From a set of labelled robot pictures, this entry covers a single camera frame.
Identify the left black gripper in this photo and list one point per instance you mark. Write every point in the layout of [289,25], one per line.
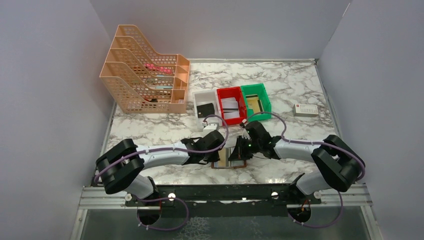
[214,156]

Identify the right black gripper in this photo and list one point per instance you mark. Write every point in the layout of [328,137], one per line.
[240,151]

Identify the brown leather card holder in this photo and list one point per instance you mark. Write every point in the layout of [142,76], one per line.
[224,163]

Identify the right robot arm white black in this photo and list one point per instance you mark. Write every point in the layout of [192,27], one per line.
[338,166]

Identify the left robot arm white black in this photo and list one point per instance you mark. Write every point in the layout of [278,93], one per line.
[120,167]

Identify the black card in white bin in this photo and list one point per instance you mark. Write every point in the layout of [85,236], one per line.
[205,110]

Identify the white cards in red bin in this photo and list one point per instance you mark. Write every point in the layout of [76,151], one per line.
[230,108]

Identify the gold cards in green bin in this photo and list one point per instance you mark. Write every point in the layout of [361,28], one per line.
[254,103]

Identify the small white card box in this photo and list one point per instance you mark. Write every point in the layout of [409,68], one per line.
[305,110]

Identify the white plastic bin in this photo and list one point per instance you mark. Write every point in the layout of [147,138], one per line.
[203,97]

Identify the green plastic bin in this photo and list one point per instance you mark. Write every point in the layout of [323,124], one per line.
[260,90]

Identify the red plastic bin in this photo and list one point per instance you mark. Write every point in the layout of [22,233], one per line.
[233,92]

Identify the peach plastic file organizer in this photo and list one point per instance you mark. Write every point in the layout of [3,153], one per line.
[137,90]

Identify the pink item in organizer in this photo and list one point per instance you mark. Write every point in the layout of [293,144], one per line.
[158,69]

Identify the black mounting rail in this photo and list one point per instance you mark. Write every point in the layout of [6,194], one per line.
[222,200]

